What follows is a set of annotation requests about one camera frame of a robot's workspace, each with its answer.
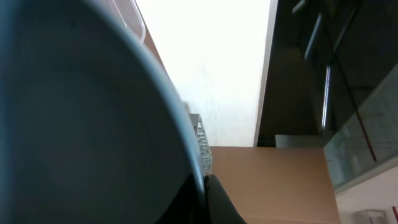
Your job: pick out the dark blue plate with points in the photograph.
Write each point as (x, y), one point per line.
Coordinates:
(92, 129)

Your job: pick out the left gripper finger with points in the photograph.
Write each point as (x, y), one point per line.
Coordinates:
(220, 208)

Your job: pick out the clear plastic bin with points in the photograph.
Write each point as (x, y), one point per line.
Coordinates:
(128, 13)

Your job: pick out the grey dishwasher rack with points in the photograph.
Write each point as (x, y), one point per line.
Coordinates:
(205, 150)

